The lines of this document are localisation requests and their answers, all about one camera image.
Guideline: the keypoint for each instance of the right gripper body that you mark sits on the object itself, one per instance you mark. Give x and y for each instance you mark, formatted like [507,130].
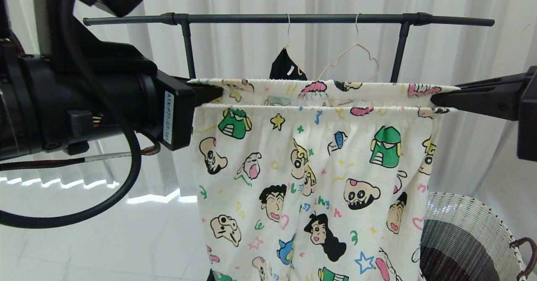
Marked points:
[528,117]

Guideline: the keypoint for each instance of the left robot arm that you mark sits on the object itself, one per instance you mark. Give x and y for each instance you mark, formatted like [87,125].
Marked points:
[8,117]

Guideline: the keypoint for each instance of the white laundry basket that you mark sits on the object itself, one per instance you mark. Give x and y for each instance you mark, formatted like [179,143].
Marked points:
[482,230]

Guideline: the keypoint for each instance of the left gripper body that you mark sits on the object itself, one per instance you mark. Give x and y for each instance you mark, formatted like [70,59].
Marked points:
[105,105]

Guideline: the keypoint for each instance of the pink clothes hanger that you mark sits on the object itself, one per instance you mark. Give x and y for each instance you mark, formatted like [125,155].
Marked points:
[288,25]
[369,54]

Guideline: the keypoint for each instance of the cream printed garment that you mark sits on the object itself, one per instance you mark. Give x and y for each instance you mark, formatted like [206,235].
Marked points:
[314,167]

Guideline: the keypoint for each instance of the black garment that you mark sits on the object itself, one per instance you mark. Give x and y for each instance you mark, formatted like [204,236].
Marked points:
[281,69]

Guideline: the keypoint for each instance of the black clothes rack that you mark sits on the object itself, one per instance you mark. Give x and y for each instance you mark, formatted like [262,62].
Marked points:
[293,19]

